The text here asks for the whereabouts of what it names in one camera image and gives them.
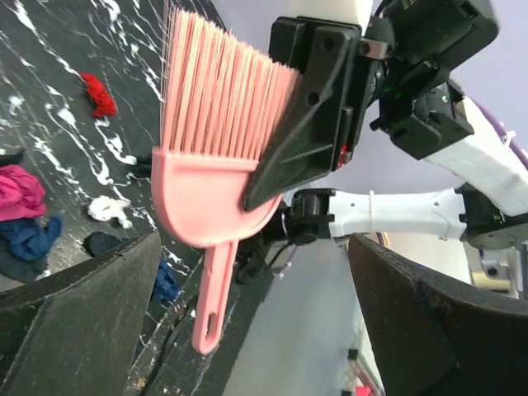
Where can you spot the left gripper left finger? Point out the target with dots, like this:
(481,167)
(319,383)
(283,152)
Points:
(76,332)

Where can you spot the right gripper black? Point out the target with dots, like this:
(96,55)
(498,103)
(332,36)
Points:
(342,72)

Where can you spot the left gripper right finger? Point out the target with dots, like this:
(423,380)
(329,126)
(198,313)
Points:
(434,335)

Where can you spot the pink hand brush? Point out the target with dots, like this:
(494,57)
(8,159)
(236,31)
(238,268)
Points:
(222,101)

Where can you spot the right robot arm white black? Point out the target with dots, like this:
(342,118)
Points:
(378,138)

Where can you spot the black scrap centre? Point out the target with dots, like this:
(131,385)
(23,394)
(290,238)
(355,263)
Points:
(98,243)

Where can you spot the navy scrap under magenta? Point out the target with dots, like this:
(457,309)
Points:
(28,240)

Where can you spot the blue scrap front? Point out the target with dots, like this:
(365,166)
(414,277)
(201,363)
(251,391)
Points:
(165,288)

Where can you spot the small white scrap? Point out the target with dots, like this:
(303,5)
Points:
(104,209)

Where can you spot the magenta scrap upper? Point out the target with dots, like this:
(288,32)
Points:
(22,195)

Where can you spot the dark navy scrap right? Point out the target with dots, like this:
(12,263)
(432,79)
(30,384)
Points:
(142,167)

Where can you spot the red paper scrap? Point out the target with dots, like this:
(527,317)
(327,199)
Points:
(104,105)

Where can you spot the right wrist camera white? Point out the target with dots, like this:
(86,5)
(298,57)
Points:
(355,12)

